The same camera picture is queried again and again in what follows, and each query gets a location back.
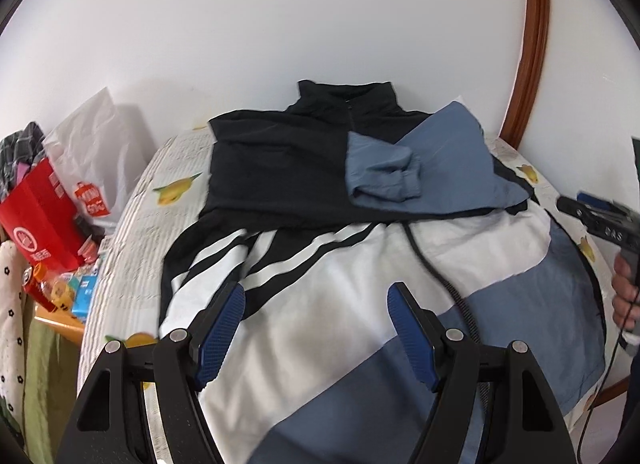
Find white plastic bag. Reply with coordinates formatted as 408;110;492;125
42;88;146;229

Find orange plastic bottle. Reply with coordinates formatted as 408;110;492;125
22;264;76;312

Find red paper bag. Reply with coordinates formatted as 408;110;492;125
0;158;88;269

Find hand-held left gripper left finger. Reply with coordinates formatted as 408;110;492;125
60;281;247;464

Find wooden stand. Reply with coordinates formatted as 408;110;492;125
35;304;86;345

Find fruit print bed sheet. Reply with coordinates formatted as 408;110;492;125
77;121;631;464

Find wooden bed frame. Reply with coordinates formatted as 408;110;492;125
584;375;632;411

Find green cloth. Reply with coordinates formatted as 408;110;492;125
0;294;81;445

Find black white blue jacket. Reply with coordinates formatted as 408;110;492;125
159;78;608;464

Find brown wooden frame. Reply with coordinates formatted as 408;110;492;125
500;0;551;149

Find white dotted cloth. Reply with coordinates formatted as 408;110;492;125
0;239;28;400

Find plaid cloth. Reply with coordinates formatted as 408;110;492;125
0;122;46;205

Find person's right hand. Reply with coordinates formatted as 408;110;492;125
611;258;640;331

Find blue box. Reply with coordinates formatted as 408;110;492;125
71;274;98;322

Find black cable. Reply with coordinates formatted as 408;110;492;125
575;289;640;464

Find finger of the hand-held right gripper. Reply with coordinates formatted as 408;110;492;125
556;196;598;221
575;190;621;211

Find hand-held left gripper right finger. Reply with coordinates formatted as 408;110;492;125
387;281;576;464

